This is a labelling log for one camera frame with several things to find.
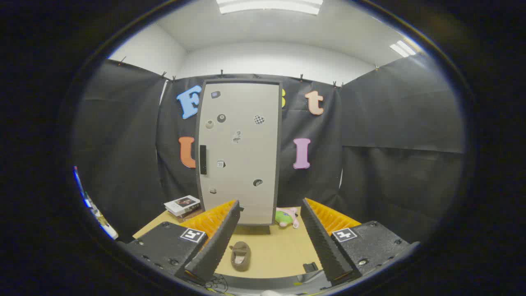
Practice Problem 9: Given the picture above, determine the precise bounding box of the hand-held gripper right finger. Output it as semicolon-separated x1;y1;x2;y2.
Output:
301;198;420;287

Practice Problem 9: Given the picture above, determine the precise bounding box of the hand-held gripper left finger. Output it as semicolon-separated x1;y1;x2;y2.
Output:
119;200;241;284

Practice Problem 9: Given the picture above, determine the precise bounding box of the brown fuzzy shoe with bow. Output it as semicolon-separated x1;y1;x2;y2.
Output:
229;241;251;272

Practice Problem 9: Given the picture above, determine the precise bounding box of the grey shoe cabinet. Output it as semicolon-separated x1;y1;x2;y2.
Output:
195;74;284;236

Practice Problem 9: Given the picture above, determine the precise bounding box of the beige shoe cabinet door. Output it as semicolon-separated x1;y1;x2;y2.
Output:
198;82;281;226

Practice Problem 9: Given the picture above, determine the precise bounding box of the brown book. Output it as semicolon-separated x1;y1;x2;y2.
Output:
178;208;204;222

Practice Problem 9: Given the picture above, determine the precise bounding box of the pink and green plush toy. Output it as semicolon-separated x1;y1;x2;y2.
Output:
275;207;300;229

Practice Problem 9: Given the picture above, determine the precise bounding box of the white and blue clutter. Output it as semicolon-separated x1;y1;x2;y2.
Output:
73;165;120;241

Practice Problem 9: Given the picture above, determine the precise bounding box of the black backdrop cloth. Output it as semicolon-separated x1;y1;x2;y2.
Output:
73;53;467;243

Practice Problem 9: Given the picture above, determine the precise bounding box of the small ceiling light panel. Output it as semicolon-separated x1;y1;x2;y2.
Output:
389;39;418;58

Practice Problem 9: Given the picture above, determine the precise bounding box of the large ceiling light panel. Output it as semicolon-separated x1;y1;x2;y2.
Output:
216;0;324;16

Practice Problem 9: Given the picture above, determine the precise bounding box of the black cable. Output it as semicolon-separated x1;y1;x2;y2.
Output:
203;273;229;293

